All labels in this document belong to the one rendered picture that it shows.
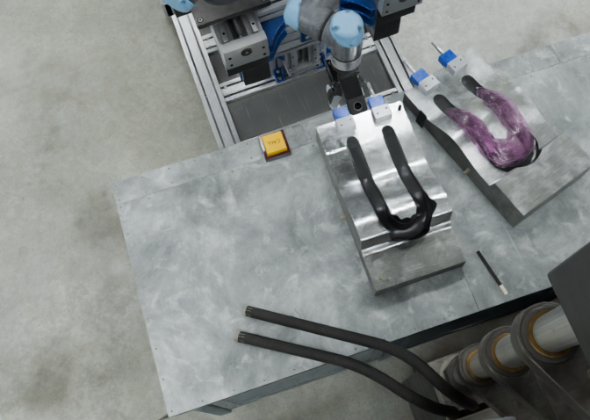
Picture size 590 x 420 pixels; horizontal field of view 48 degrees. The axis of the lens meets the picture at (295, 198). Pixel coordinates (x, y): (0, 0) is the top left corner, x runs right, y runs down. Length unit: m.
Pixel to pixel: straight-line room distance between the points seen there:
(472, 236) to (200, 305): 0.79
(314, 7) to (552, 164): 0.81
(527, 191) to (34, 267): 1.98
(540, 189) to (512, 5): 1.57
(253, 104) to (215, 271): 1.03
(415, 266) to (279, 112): 1.12
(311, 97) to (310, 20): 1.20
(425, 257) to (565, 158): 0.48
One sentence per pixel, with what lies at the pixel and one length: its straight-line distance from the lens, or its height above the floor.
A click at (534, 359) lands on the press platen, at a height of 1.54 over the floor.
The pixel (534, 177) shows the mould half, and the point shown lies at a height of 0.91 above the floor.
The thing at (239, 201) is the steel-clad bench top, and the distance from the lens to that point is 1.95.
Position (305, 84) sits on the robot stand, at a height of 0.21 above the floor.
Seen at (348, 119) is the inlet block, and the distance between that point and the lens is 1.90.
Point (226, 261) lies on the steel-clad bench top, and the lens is 1.90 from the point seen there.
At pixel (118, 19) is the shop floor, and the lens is 3.35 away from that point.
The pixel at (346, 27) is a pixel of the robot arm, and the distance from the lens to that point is 1.52.
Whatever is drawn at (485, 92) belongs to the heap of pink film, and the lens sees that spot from 2.03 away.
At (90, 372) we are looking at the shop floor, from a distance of 2.79.
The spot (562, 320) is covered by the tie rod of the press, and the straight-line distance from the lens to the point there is 1.00.
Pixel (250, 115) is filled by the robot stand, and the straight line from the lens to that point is 2.72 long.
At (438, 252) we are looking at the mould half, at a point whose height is 0.86.
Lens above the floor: 2.62
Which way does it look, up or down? 70 degrees down
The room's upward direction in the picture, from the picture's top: 8 degrees counter-clockwise
